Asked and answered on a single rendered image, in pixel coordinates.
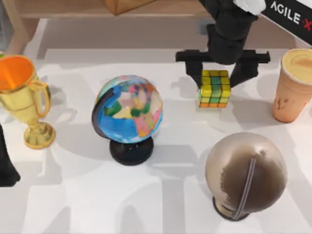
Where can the multicoloured puzzle cube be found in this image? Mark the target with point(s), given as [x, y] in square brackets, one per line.
[215, 89]

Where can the peach paper cup with lid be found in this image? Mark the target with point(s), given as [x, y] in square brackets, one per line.
[291, 87]

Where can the colourful globe on black stand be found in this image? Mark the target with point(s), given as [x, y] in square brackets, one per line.
[126, 109]

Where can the brown wooden block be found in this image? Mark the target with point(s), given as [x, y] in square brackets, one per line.
[126, 6]

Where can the brown globe on dark base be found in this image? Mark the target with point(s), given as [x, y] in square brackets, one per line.
[246, 170]

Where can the pale wooden shelf unit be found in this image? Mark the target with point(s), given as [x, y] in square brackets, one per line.
[73, 8]

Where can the gold trophy cup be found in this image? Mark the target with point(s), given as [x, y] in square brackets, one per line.
[26, 97]

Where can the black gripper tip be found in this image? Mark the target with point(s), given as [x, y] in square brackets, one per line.
[6, 165]

